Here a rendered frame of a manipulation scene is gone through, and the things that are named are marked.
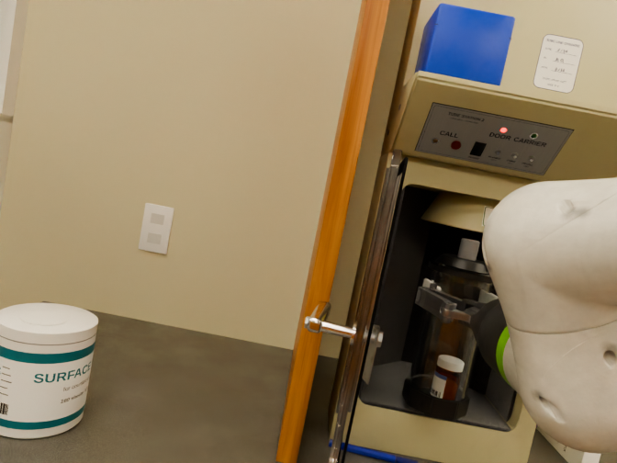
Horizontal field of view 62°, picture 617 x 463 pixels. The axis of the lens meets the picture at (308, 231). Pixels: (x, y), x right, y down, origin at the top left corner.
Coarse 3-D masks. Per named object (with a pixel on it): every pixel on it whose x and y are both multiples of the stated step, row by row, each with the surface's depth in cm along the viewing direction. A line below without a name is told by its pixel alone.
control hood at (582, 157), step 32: (416, 96) 68; (448, 96) 67; (480, 96) 66; (512, 96) 65; (544, 96) 65; (416, 128) 71; (576, 128) 67; (608, 128) 67; (448, 160) 75; (576, 160) 71; (608, 160) 71
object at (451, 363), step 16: (432, 272) 80; (464, 272) 74; (448, 288) 76; (464, 288) 75; (480, 288) 75; (432, 320) 77; (432, 336) 77; (448, 336) 76; (464, 336) 76; (416, 352) 80; (432, 352) 77; (448, 352) 76; (464, 352) 76; (416, 368) 79; (432, 368) 77; (448, 368) 76; (464, 368) 76; (416, 384) 79; (432, 384) 77; (448, 384) 76; (464, 384) 77
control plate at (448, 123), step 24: (432, 120) 70; (456, 120) 69; (480, 120) 69; (504, 120) 68; (528, 120) 68; (432, 144) 73; (504, 144) 71; (528, 144) 70; (552, 144) 70; (528, 168) 74
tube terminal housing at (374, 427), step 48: (432, 0) 75; (480, 0) 75; (528, 0) 75; (576, 0) 75; (528, 48) 76; (576, 96) 76; (384, 144) 86; (480, 192) 78; (336, 384) 87; (384, 432) 82; (432, 432) 82; (480, 432) 82; (528, 432) 81
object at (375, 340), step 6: (366, 330) 52; (372, 330) 53; (378, 330) 51; (366, 336) 52; (372, 336) 52; (378, 336) 51; (372, 342) 52; (378, 342) 51; (372, 348) 52; (372, 354) 52; (366, 360) 53; (372, 360) 51; (366, 366) 52; (372, 366) 51; (366, 372) 52; (366, 378) 52
